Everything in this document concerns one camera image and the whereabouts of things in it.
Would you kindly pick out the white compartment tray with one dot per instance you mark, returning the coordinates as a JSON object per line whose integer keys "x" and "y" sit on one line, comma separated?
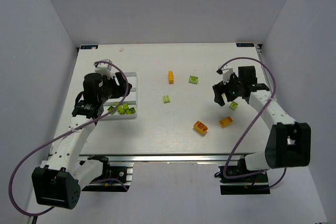
{"x": 131, "y": 100}

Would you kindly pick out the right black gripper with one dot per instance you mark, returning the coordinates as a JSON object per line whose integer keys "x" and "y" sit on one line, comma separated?
{"x": 224, "y": 91}

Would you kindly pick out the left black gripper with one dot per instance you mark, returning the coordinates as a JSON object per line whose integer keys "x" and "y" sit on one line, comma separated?
{"x": 117, "y": 85}

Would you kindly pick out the pale green lego brick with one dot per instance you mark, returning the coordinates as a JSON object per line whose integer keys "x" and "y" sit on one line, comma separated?
{"x": 233, "y": 105}

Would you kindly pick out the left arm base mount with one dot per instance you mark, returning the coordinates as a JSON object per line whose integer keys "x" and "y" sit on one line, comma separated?
{"x": 118, "y": 180}

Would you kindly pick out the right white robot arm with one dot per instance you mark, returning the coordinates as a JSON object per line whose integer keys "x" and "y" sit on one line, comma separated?
{"x": 289, "y": 142}

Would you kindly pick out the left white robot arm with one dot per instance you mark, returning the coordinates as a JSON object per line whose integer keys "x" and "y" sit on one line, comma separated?
{"x": 60, "y": 181}

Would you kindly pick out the left blue label sticker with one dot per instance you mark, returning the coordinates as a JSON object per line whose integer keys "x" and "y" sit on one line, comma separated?
{"x": 88, "y": 47}

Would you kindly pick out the light green lego brick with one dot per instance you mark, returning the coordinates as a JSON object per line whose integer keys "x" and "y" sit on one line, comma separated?
{"x": 166, "y": 99}
{"x": 193, "y": 79}

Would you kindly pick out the small dark green lego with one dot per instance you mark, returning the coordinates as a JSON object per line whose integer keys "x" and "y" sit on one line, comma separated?
{"x": 111, "y": 108}

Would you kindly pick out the orange curved lego brick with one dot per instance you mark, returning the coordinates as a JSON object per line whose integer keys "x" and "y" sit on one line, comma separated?
{"x": 200, "y": 127}

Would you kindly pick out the long orange lego brick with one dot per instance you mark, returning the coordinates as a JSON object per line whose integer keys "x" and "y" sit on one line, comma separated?
{"x": 171, "y": 77}

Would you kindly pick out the right blue label sticker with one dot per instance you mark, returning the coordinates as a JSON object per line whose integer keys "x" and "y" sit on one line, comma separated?
{"x": 245, "y": 44}

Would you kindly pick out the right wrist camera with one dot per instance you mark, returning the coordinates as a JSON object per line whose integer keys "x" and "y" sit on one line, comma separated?
{"x": 226, "y": 72}

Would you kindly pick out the blue label sticker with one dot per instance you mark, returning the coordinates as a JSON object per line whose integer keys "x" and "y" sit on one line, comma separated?
{"x": 88, "y": 47}
{"x": 245, "y": 44}

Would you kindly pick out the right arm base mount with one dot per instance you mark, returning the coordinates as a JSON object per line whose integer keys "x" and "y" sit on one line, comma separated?
{"x": 253, "y": 185}

